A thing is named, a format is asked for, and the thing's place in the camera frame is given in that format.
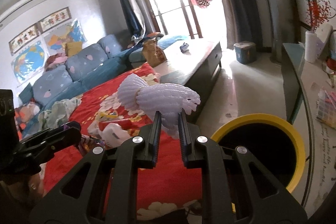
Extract pale green cloth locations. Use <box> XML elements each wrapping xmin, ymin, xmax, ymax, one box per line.
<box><xmin>38</xmin><ymin>98</ymin><xmax>82</xmax><ymax>130</ymax></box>

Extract white foam fruit net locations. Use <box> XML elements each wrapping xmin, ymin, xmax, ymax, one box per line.
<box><xmin>117</xmin><ymin>74</ymin><xmax>201</xmax><ymax>140</ymax></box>

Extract television cabinet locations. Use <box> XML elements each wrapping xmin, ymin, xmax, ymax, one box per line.
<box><xmin>282</xmin><ymin>42</ymin><xmax>336</xmax><ymax>214</ymax></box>

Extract pink red clothes pile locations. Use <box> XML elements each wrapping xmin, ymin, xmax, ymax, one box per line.
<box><xmin>45</xmin><ymin>53</ymin><xmax>68</xmax><ymax>71</ymax></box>

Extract person's left hand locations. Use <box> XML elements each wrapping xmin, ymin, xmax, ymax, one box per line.
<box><xmin>26</xmin><ymin>174</ymin><xmax>45</xmax><ymax>197</ymax></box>

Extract world map poster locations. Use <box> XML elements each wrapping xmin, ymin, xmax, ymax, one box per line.
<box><xmin>10</xmin><ymin>40</ymin><xmax>49</xmax><ymax>84</ymax></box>

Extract red berry branches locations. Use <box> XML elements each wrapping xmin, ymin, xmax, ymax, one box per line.
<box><xmin>306</xmin><ymin>0</ymin><xmax>332</xmax><ymax>31</ymax></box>

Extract brown paper bag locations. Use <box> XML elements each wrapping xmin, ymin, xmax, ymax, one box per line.
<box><xmin>142</xmin><ymin>38</ymin><xmax>167</xmax><ymax>68</ymax></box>

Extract red floral blanket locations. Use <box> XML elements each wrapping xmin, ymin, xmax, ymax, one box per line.
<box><xmin>42</xmin><ymin>63</ymin><xmax>218</xmax><ymax>224</ymax></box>

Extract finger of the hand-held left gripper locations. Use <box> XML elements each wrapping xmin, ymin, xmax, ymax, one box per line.
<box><xmin>20</xmin><ymin>121</ymin><xmax>82</xmax><ymax>161</ymax></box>

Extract white leaning card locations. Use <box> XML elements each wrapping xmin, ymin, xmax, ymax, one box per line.
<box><xmin>316</xmin><ymin>23</ymin><xmax>334</xmax><ymax>62</ymax></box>

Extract blue patterned sofa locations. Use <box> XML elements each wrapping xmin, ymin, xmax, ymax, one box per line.
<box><xmin>16</xmin><ymin>34</ymin><xmax>189</xmax><ymax>140</ymax></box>

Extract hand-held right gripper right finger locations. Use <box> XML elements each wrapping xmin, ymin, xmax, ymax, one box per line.
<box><xmin>178</xmin><ymin>112</ymin><xmax>309</xmax><ymax>224</ymax></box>

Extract dark wooden coffee table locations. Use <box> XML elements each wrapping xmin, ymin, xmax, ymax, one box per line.
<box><xmin>156</xmin><ymin>40</ymin><xmax>223</xmax><ymax>125</ymax></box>

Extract framed embroidery picture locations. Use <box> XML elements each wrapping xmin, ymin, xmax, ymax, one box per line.
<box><xmin>39</xmin><ymin>7</ymin><xmax>72</xmax><ymax>31</ymax></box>
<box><xmin>9</xmin><ymin>23</ymin><xmax>40</xmax><ymax>49</ymax></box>

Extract teal cushion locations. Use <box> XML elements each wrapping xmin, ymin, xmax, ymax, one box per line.
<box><xmin>18</xmin><ymin>82</ymin><xmax>34</xmax><ymax>106</ymax></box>

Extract orange printed cushion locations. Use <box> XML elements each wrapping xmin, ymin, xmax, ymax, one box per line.
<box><xmin>14</xmin><ymin>102</ymin><xmax>42</xmax><ymax>132</ymax></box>

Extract red snack packet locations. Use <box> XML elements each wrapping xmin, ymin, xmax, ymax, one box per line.
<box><xmin>101</xmin><ymin>119</ymin><xmax>139</xmax><ymax>130</ymax></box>

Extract grey standing air conditioner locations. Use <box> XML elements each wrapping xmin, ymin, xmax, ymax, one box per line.
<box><xmin>247</xmin><ymin>0</ymin><xmax>286</xmax><ymax>63</ymax></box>

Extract dark blue window curtain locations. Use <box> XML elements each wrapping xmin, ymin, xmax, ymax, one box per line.
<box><xmin>113</xmin><ymin>0</ymin><xmax>146</xmax><ymax>38</ymax></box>

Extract yellow pillow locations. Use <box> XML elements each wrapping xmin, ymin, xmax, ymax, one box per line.
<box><xmin>65</xmin><ymin>42</ymin><xmax>83</xmax><ymax>57</ymax></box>

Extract yellow rimmed trash bin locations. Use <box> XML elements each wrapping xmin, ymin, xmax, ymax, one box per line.
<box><xmin>210</xmin><ymin>114</ymin><xmax>306</xmax><ymax>194</ymax></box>

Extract blue fabric stool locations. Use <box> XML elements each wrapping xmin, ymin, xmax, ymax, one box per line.
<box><xmin>233</xmin><ymin>42</ymin><xmax>256</xmax><ymax>64</ymax></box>

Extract colourful bead box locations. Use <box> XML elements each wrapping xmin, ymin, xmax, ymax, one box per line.
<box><xmin>315</xmin><ymin>88</ymin><xmax>336</xmax><ymax>126</ymax></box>

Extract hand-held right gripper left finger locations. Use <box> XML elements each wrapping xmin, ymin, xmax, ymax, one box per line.
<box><xmin>29</xmin><ymin>111</ymin><xmax>163</xmax><ymax>224</ymax></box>

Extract country map poster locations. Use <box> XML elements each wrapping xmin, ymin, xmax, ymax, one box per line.
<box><xmin>43</xmin><ymin>19</ymin><xmax>88</xmax><ymax>50</ymax></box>

